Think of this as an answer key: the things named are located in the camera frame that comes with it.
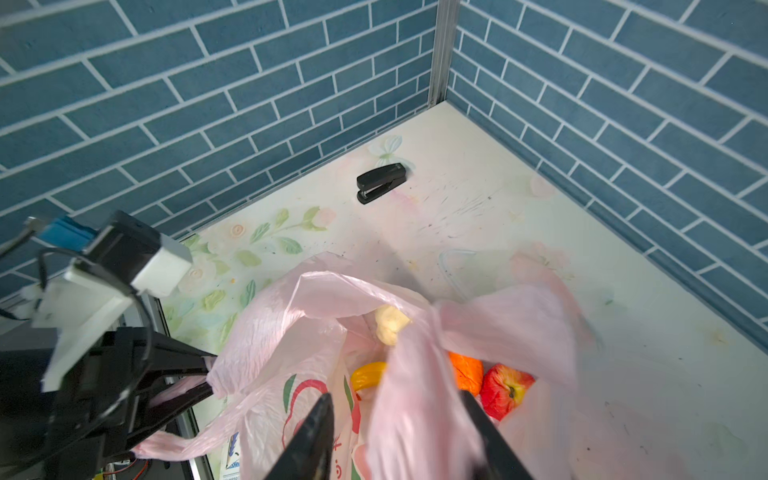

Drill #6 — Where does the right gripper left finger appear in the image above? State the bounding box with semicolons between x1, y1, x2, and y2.
265;393;335;480

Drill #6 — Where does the black stapler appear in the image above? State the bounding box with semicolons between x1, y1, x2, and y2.
356;163;407;205

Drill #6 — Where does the yellow fake banana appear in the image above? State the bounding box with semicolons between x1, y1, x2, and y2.
350;362;387;392

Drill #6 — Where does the cream fake fruit in bag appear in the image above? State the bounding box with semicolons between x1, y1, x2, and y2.
374;305;411;346

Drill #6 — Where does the pink plastic bag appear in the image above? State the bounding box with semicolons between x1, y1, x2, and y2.
134;253;591;479

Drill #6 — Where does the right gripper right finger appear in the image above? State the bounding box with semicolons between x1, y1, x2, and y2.
460;390;533;480

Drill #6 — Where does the red fake apple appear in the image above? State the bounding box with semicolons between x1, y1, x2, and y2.
480;364;536;421

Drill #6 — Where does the orange fake tangerine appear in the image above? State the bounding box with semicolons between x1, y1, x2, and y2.
449;352;484;397

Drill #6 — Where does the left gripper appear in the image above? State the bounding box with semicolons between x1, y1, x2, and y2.
1;327;215;475

